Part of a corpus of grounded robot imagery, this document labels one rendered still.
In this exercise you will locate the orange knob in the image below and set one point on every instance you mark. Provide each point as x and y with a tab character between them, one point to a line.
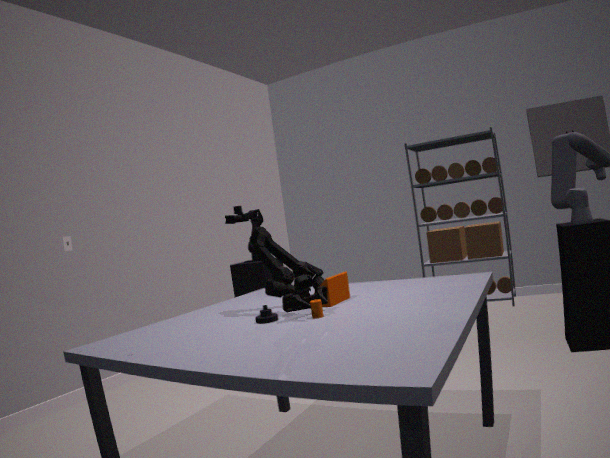
316	308

